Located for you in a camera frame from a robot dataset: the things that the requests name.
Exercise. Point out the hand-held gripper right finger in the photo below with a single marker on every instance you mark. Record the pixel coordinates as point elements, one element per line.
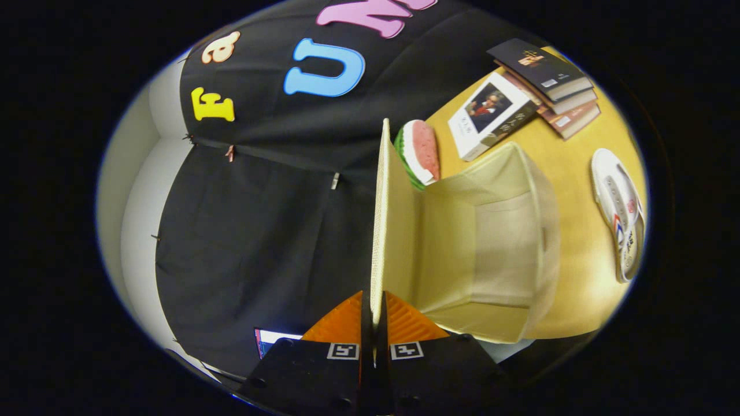
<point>383,387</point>

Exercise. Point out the watermelon slice toy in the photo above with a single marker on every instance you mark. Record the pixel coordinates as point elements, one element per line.
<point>425,150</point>

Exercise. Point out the lit screen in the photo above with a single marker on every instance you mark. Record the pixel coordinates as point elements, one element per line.
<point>272,341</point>

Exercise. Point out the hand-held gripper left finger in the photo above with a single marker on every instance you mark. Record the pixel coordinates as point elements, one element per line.
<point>366,387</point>

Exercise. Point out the brown cover book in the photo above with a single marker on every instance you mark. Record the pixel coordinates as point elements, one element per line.
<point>572,122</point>

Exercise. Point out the dark thick book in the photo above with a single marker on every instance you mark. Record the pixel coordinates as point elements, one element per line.
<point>575,103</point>

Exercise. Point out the black cover book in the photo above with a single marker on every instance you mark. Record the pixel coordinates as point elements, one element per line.
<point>532,60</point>

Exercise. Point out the white canvas shoe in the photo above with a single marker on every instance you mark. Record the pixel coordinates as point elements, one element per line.
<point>615,196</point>

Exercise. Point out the white portrait cover book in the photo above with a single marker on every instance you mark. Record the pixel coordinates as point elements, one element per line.
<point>491,110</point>

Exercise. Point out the beige fabric storage box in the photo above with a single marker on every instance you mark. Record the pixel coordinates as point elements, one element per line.
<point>491,248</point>

